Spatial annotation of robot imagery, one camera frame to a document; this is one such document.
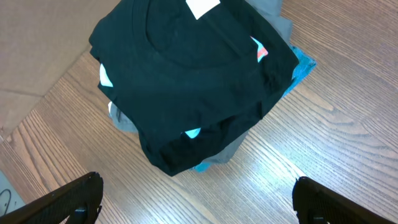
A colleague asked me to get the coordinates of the folded grey shirt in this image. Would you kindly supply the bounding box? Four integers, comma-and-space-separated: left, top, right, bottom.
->
108, 0, 293, 166

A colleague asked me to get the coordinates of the folded black printed t-shirt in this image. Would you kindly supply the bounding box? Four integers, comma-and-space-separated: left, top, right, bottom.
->
98, 35, 271, 177

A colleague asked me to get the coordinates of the folded blue shirt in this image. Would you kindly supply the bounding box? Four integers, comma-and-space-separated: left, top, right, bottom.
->
191, 46, 317, 172

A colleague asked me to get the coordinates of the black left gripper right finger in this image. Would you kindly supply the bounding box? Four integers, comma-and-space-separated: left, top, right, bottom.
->
292, 176, 394, 224

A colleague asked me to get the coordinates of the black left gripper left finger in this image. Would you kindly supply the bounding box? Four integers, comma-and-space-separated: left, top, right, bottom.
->
1, 172, 104, 224

